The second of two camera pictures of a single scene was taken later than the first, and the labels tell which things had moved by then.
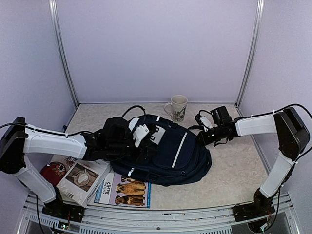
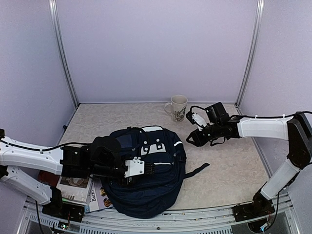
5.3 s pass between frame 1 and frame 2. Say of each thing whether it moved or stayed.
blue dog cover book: moved
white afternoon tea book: stayed
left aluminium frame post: stayed
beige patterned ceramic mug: stayed
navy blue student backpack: moved
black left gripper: moved
